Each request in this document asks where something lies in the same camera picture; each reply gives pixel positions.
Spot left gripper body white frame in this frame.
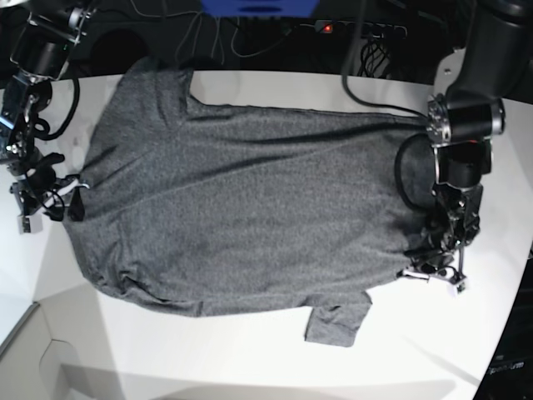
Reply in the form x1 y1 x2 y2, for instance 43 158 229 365
399 246 467 297

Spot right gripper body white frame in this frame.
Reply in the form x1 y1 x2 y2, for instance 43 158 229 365
9 175 89 234

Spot grey t-shirt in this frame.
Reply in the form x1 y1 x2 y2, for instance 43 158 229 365
64 58 425 347

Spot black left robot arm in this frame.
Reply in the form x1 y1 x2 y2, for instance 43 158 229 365
394 1 532 294

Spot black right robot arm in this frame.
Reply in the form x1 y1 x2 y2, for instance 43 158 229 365
1 1 98 233

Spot blue box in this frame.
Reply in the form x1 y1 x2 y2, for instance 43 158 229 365
201 0 319 18

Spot black power strip red light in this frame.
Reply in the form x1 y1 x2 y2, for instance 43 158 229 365
314 19 408 36

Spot grey looped cable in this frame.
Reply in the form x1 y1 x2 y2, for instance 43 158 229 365
174 12 292 66

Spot bundle of black cables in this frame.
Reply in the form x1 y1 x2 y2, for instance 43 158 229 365
357 34 394 79

